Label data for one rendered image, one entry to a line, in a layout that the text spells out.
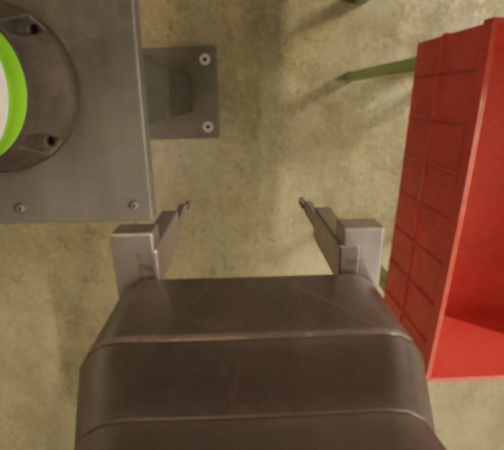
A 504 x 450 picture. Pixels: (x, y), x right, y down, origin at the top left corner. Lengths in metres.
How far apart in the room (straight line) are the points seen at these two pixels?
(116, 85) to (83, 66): 0.03
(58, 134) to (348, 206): 1.16
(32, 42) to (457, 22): 1.33
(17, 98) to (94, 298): 1.33
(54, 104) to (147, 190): 0.11
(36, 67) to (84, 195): 0.12
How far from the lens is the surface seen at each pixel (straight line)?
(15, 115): 0.30
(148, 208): 0.36
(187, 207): 0.15
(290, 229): 1.36
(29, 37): 0.35
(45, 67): 0.34
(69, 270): 1.56
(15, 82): 0.30
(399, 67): 0.91
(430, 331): 0.72
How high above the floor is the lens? 1.25
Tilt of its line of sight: 74 degrees down
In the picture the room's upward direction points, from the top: 172 degrees clockwise
